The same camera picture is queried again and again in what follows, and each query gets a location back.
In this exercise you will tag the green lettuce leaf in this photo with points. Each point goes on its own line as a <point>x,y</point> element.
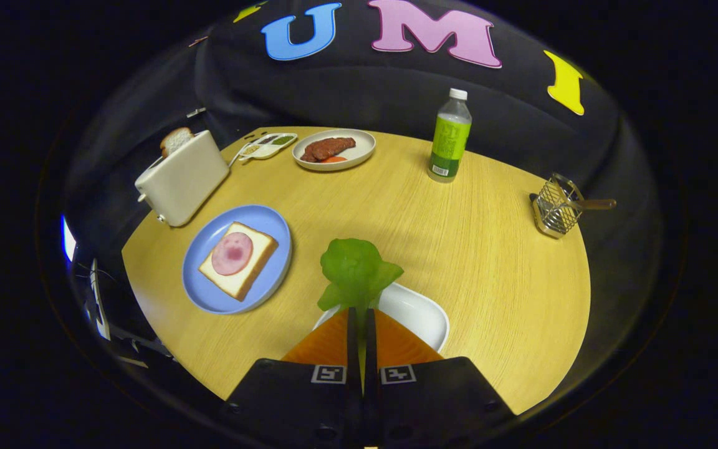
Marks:
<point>356,268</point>

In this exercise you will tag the white round plate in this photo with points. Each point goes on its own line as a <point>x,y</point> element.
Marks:
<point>362,146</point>

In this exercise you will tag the white toaster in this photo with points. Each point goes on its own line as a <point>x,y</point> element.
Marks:
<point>184,181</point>

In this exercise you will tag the green label water bottle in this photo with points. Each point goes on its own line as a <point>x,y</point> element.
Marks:
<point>449,140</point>

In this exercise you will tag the orange vegetable slice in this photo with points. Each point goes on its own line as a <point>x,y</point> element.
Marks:
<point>335,159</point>

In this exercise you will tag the white rounded plate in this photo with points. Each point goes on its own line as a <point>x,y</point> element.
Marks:
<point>415,312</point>

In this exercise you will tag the white divided condiment tray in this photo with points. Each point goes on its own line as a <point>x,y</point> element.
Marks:
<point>268,146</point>

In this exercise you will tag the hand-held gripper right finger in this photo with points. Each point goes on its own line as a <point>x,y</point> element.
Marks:
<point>369,349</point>

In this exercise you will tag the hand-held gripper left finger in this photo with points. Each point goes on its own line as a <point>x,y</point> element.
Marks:
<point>353,349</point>

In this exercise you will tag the pink ham slice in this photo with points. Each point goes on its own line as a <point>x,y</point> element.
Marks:
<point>232,254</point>

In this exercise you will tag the bread slice under ham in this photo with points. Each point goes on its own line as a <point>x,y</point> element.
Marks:
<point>247,271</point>

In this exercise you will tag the black backdrop cloth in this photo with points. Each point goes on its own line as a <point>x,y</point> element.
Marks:
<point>365,93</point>

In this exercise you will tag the brown meat slice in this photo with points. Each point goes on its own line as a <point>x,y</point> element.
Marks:
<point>308,154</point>
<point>334,146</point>

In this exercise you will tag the plain toast bread slice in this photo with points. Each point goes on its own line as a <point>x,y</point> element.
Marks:
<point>176,140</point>

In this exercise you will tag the blue round plate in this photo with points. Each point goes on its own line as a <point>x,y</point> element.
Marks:
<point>265,218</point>

